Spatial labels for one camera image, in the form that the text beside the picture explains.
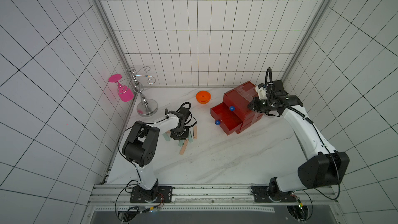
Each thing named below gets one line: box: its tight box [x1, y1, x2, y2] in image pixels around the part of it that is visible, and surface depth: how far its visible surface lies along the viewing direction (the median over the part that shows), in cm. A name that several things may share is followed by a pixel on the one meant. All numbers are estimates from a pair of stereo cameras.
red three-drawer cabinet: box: [210, 80, 264, 136], surface depth 87 cm
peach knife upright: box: [193, 124, 198, 140], surface depth 97 cm
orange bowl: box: [195, 90, 211, 105], surface depth 111 cm
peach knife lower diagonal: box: [179, 138, 189, 156], surface depth 91 cm
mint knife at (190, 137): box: [188, 132, 194, 143], surface depth 94 cm
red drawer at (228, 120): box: [210, 101, 244, 136], surface depth 88 cm
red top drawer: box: [222, 84, 256, 122], surface depth 87 cm
